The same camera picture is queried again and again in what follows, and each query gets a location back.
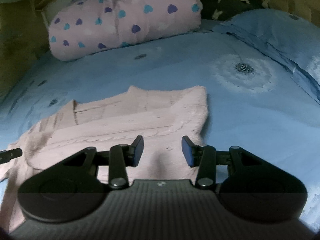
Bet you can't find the blue pillow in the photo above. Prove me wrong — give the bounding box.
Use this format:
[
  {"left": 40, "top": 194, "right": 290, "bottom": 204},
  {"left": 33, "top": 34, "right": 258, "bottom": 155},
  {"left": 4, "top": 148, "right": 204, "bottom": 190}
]
[{"left": 217, "top": 8, "right": 320, "bottom": 107}]

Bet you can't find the pink knit sweater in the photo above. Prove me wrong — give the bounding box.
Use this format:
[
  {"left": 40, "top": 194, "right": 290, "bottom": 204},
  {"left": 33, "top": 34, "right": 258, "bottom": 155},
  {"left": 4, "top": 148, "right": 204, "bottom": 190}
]
[{"left": 0, "top": 85, "right": 209, "bottom": 233}]

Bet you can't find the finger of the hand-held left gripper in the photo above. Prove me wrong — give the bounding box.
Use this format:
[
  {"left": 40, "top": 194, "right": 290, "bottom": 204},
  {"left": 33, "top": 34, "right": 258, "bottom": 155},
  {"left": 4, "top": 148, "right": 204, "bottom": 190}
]
[{"left": 0, "top": 148, "right": 23, "bottom": 166}]

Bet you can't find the blue dandelion-print bed sheet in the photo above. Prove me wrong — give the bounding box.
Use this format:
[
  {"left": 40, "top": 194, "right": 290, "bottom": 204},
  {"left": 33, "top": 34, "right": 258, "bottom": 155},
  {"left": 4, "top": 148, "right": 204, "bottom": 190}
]
[{"left": 0, "top": 19, "right": 320, "bottom": 233}]

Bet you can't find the pink heart-print quilt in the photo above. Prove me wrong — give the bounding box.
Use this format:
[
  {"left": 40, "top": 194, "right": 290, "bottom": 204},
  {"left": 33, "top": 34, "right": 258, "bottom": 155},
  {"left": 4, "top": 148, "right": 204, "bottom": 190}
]
[{"left": 48, "top": 0, "right": 203, "bottom": 62}]

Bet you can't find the dark plush toy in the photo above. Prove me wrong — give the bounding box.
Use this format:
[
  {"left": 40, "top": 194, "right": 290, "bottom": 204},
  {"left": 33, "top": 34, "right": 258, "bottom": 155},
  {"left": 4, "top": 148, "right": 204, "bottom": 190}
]
[{"left": 200, "top": 0, "right": 271, "bottom": 22}]

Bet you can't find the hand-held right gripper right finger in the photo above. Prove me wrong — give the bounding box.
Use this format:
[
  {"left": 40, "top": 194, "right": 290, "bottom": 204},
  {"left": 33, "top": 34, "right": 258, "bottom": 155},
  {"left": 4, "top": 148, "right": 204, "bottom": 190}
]
[{"left": 182, "top": 135, "right": 266, "bottom": 189}]

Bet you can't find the white headboard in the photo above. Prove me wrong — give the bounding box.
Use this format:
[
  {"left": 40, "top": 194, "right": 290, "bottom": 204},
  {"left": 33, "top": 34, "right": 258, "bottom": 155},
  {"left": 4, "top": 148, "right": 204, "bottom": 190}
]
[{"left": 35, "top": 0, "right": 75, "bottom": 27}]

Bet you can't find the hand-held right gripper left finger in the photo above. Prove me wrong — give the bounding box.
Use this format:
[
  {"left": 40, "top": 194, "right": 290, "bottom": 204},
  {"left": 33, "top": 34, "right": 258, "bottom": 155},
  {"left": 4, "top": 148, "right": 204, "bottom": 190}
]
[{"left": 57, "top": 135, "right": 145, "bottom": 189}]

